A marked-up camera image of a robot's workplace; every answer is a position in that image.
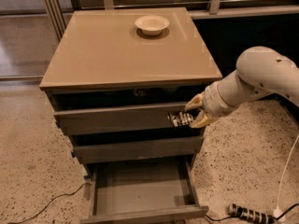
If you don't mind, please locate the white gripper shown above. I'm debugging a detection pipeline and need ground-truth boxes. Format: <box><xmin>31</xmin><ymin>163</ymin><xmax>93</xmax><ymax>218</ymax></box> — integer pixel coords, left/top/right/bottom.
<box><xmin>184</xmin><ymin>81</ymin><xmax>236</xmax><ymax>129</ymax></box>

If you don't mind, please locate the black rxbar chocolate wrapper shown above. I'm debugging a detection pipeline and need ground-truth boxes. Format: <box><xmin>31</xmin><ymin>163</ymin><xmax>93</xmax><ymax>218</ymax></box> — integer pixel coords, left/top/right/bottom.
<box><xmin>168</xmin><ymin>112</ymin><xmax>194</xmax><ymax>127</ymax></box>

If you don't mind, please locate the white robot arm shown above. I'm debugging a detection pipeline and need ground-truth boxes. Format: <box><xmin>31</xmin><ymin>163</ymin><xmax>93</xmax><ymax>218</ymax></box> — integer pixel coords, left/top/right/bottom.
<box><xmin>185</xmin><ymin>47</ymin><xmax>299</xmax><ymax>128</ymax></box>

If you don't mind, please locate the grey drawer cabinet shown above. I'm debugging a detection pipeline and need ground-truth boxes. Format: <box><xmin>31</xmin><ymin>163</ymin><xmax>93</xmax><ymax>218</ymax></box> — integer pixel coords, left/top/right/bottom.
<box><xmin>39</xmin><ymin>7</ymin><xmax>224</xmax><ymax>179</ymax></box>

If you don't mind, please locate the bottom grey open drawer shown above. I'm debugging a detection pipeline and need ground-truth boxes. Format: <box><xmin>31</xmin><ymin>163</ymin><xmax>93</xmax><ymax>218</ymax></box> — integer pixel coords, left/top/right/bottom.
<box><xmin>80</xmin><ymin>156</ymin><xmax>208</xmax><ymax>224</ymax></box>

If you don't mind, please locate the middle grey drawer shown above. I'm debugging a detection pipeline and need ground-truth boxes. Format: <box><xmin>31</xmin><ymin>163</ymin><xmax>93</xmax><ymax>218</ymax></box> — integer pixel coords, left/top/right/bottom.
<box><xmin>74</xmin><ymin>135</ymin><xmax>203</xmax><ymax>164</ymax></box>

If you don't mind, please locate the top grey drawer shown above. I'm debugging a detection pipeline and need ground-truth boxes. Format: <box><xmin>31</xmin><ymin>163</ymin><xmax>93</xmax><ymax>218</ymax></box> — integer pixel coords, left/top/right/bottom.
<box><xmin>54</xmin><ymin>102</ymin><xmax>186</xmax><ymax>135</ymax></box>

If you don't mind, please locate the white bowl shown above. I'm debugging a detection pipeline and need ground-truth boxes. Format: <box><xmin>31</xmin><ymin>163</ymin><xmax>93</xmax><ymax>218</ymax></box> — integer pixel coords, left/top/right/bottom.
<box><xmin>135</xmin><ymin>15</ymin><xmax>169</xmax><ymax>35</ymax></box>

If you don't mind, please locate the black power strip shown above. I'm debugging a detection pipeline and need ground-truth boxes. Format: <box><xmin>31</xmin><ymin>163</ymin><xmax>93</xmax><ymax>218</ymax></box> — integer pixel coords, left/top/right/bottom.
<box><xmin>227</xmin><ymin>203</ymin><xmax>276</xmax><ymax>224</ymax></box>

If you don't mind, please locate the white plug adapter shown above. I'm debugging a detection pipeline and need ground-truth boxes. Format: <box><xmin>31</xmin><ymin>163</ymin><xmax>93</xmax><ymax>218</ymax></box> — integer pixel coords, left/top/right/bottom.
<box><xmin>273</xmin><ymin>208</ymin><xmax>286</xmax><ymax>224</ymax></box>

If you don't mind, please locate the white power cable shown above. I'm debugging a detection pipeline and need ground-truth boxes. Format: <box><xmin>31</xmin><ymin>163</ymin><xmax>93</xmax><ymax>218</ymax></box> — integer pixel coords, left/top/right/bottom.
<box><xmin>276</xmin><ymin>134</ymin><xmax>299</xmax><ymax>211</ymax></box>

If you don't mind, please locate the black floor cable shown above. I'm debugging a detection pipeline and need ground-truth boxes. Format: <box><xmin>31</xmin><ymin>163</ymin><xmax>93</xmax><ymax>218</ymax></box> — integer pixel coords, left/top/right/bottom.
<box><xmin>7</xmin><ymin>181</ymin><xmax>93</xmax><ymax>224</ymax></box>

